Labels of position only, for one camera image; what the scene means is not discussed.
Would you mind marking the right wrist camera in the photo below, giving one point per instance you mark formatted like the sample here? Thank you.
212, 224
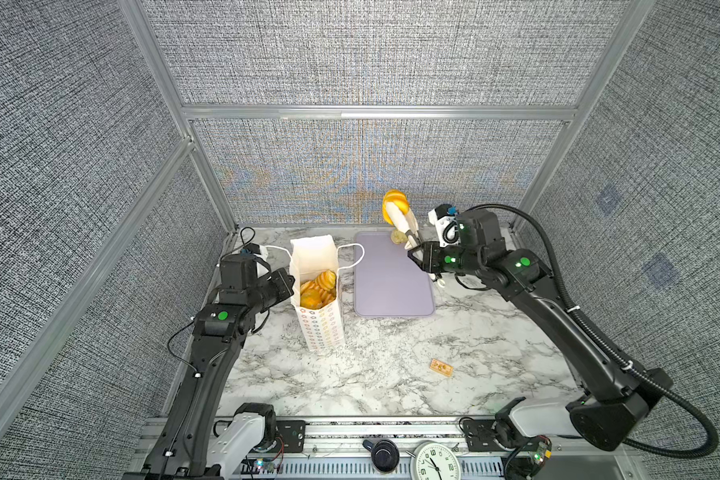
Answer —
470, 228

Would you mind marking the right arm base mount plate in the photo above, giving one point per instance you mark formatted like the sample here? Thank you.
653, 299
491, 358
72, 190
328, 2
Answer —
480, 435

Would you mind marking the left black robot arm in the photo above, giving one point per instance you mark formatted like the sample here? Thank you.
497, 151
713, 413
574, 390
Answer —
186, 447

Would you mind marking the pale crumbly square bread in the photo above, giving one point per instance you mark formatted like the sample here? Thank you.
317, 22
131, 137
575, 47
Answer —
398, 237

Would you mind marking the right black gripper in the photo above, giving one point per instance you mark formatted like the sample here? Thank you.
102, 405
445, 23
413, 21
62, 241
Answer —
431, 260

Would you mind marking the white printed paper bag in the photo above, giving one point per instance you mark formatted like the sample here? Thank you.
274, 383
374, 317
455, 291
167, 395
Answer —
316, 263

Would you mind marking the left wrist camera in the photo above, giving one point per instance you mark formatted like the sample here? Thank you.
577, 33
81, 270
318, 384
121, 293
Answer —
242, 268

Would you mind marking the lavender tray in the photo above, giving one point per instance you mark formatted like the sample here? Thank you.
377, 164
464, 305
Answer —
386, 282

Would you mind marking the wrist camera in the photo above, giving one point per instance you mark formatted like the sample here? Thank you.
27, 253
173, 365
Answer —
242, 268
470, 228

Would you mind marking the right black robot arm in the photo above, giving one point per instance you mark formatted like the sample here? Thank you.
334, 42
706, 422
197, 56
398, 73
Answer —
618, 392

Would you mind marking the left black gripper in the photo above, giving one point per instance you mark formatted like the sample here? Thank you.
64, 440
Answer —
285, 288

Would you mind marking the ridged yellow spiral bread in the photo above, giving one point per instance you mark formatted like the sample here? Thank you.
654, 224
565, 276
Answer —
327, 280

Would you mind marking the small yellow croissant bread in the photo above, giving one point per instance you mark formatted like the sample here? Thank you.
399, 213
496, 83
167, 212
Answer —
397, 198

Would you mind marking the white analog clock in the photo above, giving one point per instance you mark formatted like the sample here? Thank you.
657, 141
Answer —
435, 461

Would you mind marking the black round knob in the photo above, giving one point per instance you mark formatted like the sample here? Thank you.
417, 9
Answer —
384, 454

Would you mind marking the sesame bun bread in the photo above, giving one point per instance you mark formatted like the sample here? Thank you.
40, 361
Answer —
312, 297

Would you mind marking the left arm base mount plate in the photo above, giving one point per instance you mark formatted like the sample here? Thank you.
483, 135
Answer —
288, 436

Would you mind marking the small orange candy wrapper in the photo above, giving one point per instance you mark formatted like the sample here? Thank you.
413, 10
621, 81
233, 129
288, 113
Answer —
441, 368

